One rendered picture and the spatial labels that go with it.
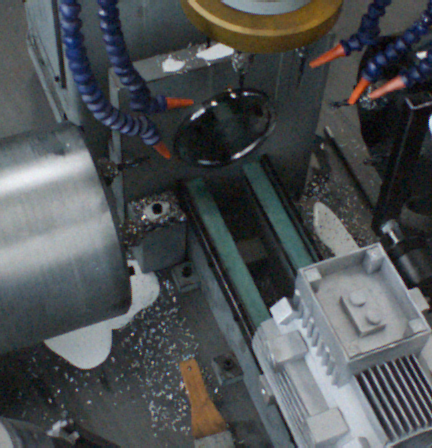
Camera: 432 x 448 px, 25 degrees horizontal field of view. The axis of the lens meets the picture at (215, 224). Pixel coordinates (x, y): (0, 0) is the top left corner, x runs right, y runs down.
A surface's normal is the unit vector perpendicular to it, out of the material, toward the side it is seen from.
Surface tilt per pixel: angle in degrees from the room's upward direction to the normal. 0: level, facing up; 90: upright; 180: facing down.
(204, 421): 0
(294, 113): 90
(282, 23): 0
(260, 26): 0
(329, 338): 90
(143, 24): 90
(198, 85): 90
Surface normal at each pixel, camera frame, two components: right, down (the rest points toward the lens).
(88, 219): 0.25, -0.01
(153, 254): 0.37, 0.77
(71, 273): 0.34, 0.36
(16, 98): 0.04, -0.57
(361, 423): -0.50, -0.30
